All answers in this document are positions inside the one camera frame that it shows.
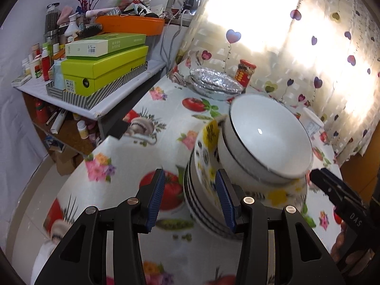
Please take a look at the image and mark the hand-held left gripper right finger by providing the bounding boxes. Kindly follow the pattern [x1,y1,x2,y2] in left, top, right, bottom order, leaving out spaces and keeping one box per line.
[214,169,346,285]

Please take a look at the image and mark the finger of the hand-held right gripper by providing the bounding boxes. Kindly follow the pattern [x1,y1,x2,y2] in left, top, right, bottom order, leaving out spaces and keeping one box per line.
[309,170,365,215]
[320,168,369,206]

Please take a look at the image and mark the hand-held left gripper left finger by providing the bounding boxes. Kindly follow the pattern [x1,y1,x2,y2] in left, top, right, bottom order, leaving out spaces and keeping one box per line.
[34,169,167,285]

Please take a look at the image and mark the white plate black rim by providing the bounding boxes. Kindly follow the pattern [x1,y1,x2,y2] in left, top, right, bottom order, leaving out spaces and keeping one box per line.
[184,166,308,236]
[182,178,308,241]
[185,151,308,232]

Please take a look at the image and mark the white ribbed bowl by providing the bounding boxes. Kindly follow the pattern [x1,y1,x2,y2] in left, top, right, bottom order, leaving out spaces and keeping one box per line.
[218,119,306,185]
[230,93,314,179]

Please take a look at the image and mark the yellow black floral bowl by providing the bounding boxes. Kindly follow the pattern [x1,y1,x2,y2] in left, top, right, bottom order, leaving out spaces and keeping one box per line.
[193,118,309,214]

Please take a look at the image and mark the person's right hand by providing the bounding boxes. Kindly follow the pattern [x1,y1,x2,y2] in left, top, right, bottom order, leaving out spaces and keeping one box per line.
[329,223,351,266]

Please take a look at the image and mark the fruit print tablecloth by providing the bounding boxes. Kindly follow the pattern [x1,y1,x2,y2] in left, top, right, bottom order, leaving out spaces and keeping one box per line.
[31,56,346,285]

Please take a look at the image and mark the white plastic tub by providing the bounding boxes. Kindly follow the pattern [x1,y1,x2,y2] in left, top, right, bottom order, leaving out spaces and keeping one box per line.
[300,107,325,138]

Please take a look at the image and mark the cardboard box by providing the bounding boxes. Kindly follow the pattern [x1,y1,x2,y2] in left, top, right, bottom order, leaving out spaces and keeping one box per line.
[55,145,79,176]

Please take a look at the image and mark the grey striped box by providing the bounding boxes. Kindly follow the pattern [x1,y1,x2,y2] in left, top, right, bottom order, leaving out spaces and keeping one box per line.
[46,61,148,110]

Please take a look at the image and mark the rolled white paper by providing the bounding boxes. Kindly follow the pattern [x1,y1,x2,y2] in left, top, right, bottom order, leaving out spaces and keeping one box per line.
[50,108,67,134]

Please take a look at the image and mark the red label glass jar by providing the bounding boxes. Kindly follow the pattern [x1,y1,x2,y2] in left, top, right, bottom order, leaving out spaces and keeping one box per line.
[234,59,257,88]

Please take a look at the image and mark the lime green box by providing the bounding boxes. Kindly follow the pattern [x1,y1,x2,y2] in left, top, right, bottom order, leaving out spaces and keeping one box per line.
[61,45,149,97]

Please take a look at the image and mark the red canister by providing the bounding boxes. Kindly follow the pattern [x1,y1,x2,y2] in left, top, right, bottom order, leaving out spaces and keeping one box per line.
[35,99,49,124]

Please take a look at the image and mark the heart print curtain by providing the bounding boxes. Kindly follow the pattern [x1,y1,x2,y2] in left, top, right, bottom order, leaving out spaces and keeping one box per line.
[175,0,380,167]

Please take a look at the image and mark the light blue box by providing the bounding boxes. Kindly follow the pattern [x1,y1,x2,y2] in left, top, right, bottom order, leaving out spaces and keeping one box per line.
[54,60,66,91]

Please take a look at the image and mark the side table with white top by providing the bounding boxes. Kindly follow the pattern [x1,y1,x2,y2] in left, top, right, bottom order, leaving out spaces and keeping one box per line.
[11,59,167,167]

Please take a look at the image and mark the pale green flat box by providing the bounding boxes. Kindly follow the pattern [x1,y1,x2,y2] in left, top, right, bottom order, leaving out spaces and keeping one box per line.
[65,33,147,60]

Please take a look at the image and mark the cluster of small bottles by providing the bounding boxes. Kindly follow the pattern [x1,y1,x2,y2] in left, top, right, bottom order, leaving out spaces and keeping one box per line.
[21,43,61,82]

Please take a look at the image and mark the orange tray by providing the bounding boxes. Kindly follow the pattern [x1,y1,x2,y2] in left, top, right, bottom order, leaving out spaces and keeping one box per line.
[95,15,166,36]

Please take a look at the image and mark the small white flat box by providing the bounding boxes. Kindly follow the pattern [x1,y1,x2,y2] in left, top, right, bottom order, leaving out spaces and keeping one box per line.
[11,76,32,87]

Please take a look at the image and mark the black hairbrush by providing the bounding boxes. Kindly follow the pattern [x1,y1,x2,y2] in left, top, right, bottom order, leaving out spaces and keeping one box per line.
[76,25,104,40]

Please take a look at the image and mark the white spray bottle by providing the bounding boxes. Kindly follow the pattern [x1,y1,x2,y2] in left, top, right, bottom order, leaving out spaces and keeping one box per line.
[64,13,79,36]

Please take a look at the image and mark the tall dark glass jar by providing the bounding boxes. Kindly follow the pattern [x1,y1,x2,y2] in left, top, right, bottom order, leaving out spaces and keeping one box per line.
[44,3,61,34]

